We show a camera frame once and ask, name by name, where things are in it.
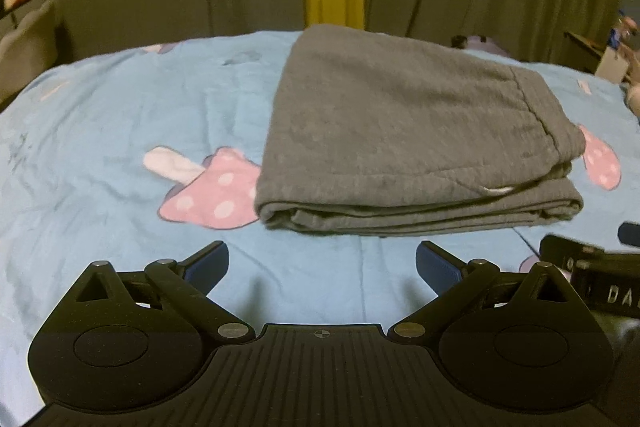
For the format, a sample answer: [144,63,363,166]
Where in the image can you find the dark bedside table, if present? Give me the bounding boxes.
[564,29,640,84]

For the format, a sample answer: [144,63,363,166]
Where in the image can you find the grey upholstered chair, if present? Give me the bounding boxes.
[0,0,65,110]

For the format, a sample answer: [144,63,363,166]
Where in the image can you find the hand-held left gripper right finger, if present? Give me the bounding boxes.
[392,241,583,345]

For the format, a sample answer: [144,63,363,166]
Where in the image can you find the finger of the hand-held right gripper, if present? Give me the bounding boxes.
[617,220,640,249]

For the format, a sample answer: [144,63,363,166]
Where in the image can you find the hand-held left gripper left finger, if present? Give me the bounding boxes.
[59,241,256,345]

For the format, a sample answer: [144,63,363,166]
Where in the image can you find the small dark object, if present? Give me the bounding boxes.
[450,34,490,50]

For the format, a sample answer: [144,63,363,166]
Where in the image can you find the white box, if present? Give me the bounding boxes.
[595,46,630,84]

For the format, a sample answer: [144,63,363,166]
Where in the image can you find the blue toy figure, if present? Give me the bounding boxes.
[606,9,640,48]

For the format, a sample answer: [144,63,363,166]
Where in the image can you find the grey pants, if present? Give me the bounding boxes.
[254,24,586,237]

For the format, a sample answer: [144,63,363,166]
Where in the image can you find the blue mushroom printed blanket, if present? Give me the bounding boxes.
[0,29,640,427]

